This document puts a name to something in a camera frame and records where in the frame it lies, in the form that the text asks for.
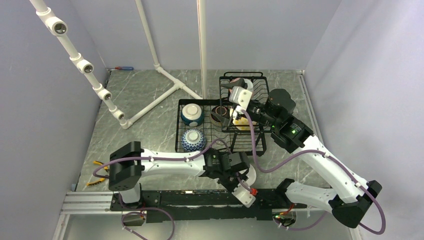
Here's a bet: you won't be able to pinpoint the brown glazed bowl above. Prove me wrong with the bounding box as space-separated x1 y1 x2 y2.
210 105 231 127

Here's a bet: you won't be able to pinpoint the blue yellow patterned bowl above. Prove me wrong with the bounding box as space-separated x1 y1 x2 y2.
232 114 251 131

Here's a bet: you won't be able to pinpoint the shallow white bowl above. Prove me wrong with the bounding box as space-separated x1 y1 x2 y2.
240 164 257 187

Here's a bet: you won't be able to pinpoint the teal white bowl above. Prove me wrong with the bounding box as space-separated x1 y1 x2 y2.
181 103 204 127

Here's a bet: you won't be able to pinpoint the orange geometric patterned bowl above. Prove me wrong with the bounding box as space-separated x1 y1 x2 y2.
181 129 207 153

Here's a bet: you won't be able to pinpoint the red patterned bowl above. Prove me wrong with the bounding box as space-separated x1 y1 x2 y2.
230 77 254 93

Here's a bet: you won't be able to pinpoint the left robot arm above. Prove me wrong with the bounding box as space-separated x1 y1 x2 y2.
108 141 257 210

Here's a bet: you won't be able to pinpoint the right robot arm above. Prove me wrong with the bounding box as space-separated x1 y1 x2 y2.
217 77 382 229

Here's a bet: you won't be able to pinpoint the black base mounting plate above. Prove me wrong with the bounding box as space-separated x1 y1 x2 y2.
109 188 292 221

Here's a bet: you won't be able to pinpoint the red blue screwdriver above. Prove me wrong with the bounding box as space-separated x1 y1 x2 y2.
114 66 134 71

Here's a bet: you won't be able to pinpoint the black wire dish rack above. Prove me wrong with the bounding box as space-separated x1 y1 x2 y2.
174 71 270 156

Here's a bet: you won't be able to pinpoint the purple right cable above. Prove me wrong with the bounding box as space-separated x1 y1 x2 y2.
243 109 387 235

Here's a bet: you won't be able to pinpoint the purple cable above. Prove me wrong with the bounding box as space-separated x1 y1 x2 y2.
92 138 256 240
243 109 387 235

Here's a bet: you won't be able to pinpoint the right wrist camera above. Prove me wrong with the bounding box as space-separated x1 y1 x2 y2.
229 86 253 120

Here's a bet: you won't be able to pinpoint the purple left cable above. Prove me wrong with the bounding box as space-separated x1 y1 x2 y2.
92 138 256 240

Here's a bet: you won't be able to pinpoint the yellow handled pliers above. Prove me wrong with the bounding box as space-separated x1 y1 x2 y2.
86 160 110 187

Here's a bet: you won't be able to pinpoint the aluminium rail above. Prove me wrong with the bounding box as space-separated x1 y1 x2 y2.
60 190 353 215

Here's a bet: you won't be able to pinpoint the white PVC pipe frame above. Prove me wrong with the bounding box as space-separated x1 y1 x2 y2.
29 0 209 129

